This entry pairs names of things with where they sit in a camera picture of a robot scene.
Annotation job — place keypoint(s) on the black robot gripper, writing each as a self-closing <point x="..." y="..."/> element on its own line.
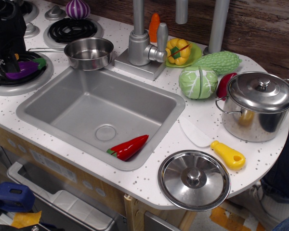
<point x="12" y="31"/>

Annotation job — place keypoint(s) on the purple toy eggplant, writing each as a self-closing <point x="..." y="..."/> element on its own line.
<point x="27" y="68"/>

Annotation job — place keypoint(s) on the loose steel pot lid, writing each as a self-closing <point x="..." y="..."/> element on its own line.
<point x="194" y="180"/>

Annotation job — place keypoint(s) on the steel pot lid on pot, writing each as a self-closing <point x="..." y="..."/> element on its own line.
<point x="259" y="92"/>

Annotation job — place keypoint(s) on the front black coil burner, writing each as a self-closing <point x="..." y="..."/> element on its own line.
<point x="29" y="83"/>

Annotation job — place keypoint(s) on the black coil burner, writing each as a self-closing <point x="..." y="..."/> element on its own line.
<point x="29" y="83"/>
<point x="66" y="30"/>

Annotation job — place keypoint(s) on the grey stove knob middle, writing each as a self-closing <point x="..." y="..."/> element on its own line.
<point x="31" y="30"/>

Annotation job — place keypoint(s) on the grey stove knob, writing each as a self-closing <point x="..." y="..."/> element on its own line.
<point x="31" y="30"/>
<point x="55" y="13"/>

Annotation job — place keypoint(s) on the rear black coil burner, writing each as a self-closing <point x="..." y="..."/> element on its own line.
<point x="66" y="30"/>

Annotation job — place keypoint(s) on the far left coil burner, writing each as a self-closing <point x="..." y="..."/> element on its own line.
<point x="29" y="11"/>

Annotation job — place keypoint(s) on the grey stove knob rear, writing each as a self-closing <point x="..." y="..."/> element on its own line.
<point x="55" y="13"/>

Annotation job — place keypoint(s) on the small steel saucepan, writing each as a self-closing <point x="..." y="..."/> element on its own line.
<point x="87" y="54"/>

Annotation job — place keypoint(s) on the purple striped toy onion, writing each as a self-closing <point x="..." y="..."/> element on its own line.
<point x="77" y="9"/>

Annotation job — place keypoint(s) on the grey toy sink basin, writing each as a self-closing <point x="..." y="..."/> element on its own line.
<point x="96" y="110"/>

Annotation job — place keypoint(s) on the blue clamp tool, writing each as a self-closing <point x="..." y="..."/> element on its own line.
<point x="16" y="197"/>

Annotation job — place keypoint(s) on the grey toy faucet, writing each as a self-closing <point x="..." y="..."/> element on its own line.
<point x="142" y="58"/>

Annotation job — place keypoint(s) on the red toy chili pepper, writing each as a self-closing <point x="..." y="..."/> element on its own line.
<point x="126" y="150"/>

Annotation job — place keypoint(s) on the yellow cloth scrap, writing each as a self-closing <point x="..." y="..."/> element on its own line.
<point x="25" y="219"/>

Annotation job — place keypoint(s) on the orange toy carrot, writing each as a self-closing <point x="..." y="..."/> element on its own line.
<point x="153" y="27"/>

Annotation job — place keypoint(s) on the yellow toy bell pepper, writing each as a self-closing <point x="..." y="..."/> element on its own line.
<point x="178" y="51"/>

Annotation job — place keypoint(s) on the grey faucet spout end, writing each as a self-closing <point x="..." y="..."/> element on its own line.
<point x="181" y="13"/>

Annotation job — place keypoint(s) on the green toy cabbage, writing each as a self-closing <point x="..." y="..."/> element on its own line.
<point x="198" y="82"/>

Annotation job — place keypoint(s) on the light green plastic plate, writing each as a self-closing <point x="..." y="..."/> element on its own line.
<point x="196" y="53"/>

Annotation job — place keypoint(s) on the dark red toy pepper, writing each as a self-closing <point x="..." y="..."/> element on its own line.
<point x="221" y="90"/>

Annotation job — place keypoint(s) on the green toy bitter melon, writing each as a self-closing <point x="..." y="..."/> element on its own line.
<point x="223" y="62"/>

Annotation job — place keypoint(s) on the grey vertical pole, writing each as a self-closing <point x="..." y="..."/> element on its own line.
<point x="218" y="27"/>

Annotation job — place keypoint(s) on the grey oven door handle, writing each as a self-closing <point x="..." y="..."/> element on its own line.
<point x="62" y="208"/>

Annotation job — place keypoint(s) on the toy knife yellow handle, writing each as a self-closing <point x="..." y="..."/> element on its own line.
<point x="231" y="157"/>

